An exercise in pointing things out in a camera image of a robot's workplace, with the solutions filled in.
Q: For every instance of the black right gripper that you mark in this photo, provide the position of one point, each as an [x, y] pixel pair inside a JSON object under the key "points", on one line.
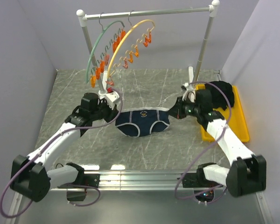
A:
{"points": [[177, 110]]}

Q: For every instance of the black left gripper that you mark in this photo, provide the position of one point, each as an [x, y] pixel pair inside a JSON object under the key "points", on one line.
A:
{"points": [[112, 113]]}

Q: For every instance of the pink end clothespin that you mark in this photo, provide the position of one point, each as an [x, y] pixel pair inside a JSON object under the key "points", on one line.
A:
{"points": [[109, 81]]}

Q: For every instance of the navy blue underwear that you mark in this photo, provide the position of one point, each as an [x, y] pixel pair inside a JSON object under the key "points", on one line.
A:
{"points": [[140, 122]]}

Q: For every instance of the yellow clip hanger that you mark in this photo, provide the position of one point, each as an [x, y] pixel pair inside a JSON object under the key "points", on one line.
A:
{"points": [[133, 51]]}

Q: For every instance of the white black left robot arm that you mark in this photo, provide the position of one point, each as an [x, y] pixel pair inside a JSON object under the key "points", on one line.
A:
{"points": [[31, 175]]}

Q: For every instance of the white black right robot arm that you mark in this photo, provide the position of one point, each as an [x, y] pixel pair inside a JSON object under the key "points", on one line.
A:
{"points": [[247, 172]]}

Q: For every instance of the green clip hanger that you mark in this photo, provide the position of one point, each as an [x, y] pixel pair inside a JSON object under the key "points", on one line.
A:
{"points": [[93, 63]]}

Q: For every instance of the black garment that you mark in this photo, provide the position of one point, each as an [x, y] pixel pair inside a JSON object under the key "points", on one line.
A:
{"points": [[218, 99]]}

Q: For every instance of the yellow plastic tray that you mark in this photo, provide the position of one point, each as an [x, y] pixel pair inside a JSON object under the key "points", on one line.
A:
{"points": [[237, 122]]}

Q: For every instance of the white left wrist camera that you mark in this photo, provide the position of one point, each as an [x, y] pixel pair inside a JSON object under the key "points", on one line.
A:
{"points": [[111, 98]]}

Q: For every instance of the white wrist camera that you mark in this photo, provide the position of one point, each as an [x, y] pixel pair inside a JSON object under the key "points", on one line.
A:
{"points": [[189, 92], [111, 98]]}

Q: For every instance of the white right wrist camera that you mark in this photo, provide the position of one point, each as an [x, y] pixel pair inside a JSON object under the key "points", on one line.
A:
{"points": [[189, 92]]}

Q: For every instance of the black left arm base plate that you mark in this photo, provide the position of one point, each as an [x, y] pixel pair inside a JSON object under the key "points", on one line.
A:
{"points": [[78, 190]]}

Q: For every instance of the aluminium rail frame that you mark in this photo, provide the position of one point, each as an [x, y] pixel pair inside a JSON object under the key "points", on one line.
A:
{"points": [[145, 197]]}

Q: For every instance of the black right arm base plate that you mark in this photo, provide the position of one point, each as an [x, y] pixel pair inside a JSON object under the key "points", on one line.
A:
{"points": [[194, 180]]}

